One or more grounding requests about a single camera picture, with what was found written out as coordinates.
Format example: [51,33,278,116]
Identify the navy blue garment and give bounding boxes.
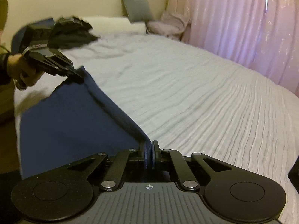
[20,67,152,178]

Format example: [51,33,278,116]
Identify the black sleeved left forearm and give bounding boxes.
[0,53,11,86]

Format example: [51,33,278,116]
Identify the black clothes pile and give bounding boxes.
[48,16,99,50]

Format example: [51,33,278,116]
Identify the person left hand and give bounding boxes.
[7,54,44,91]

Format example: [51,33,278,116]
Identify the white long bolster pillow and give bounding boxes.
[82,16,147,35]

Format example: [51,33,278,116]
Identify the grey striped bedspread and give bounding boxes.
[11,34,298,223]

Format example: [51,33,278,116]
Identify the grey square pillow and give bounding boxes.
[121,0,154,23]

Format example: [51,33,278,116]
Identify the pink crumpled blanket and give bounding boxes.
[146,11,190,41]

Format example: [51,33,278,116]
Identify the pink curtain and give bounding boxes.
[167,0,298,94]

